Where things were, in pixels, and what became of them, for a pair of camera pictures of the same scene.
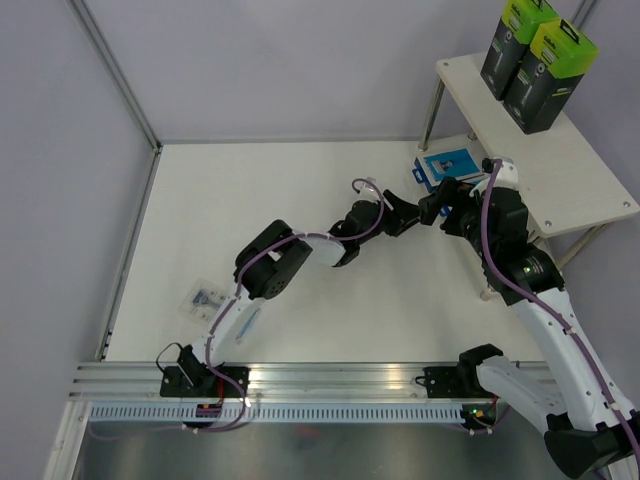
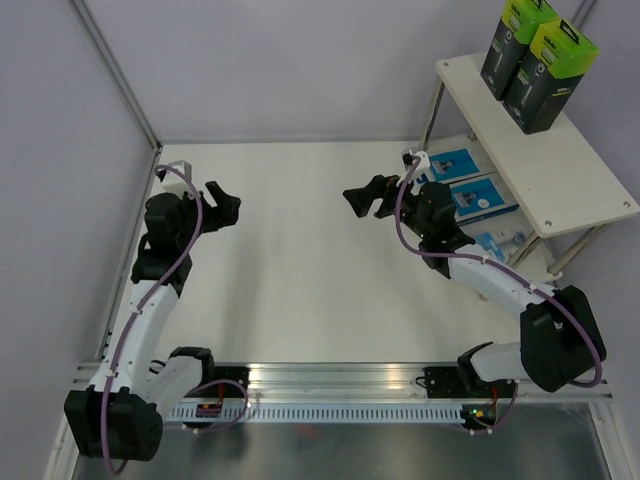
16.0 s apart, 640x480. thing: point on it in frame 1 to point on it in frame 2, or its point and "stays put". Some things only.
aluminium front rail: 108,382 stays put
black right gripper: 453,193 to 379,187
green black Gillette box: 522,19 stays put
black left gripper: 403,213 to 223,215
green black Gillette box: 557,58 stays put
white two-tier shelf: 571,174 stays put
